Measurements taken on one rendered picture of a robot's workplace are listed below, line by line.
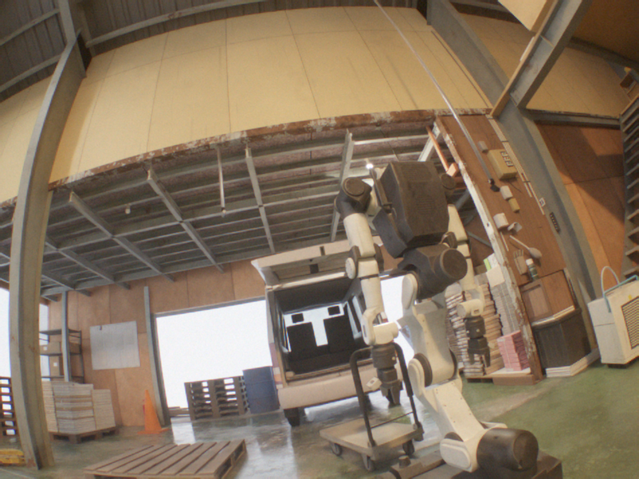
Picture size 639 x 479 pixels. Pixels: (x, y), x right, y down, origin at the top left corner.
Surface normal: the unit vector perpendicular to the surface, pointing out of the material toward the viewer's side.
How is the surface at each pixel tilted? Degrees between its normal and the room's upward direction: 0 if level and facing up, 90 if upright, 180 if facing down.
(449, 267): 90
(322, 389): 87
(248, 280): 90
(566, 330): 90
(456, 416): 60
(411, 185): 105
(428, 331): 100
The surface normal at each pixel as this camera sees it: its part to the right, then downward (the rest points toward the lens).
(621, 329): -0.28, -0.30
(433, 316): 0.22, -0.24
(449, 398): 0.05, -0.80
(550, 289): 0.07, -0.39
